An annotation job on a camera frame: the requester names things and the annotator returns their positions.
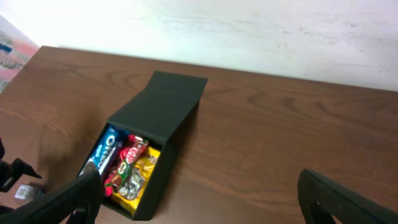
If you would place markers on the red Hacks candy bag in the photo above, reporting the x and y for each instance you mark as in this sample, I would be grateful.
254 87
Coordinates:
108 187

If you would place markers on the KitKat bar red green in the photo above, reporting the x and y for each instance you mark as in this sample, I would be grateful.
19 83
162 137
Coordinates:
135 147

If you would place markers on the dark green box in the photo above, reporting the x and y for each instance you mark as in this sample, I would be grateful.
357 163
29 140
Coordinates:
160 113

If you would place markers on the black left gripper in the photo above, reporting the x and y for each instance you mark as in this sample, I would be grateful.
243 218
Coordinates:
11 173

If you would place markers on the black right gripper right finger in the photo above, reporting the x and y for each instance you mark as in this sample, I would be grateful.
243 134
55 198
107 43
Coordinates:
323 200

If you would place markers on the yellow candy bag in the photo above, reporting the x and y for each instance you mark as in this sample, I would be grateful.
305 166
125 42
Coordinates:
130 193

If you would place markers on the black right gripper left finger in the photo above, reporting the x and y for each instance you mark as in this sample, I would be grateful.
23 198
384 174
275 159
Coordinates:
79 202

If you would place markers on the small blue barcode packet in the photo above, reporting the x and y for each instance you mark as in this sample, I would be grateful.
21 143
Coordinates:
29 192

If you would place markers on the blue Oreo pack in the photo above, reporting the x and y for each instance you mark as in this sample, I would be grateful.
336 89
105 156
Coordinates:
107 140

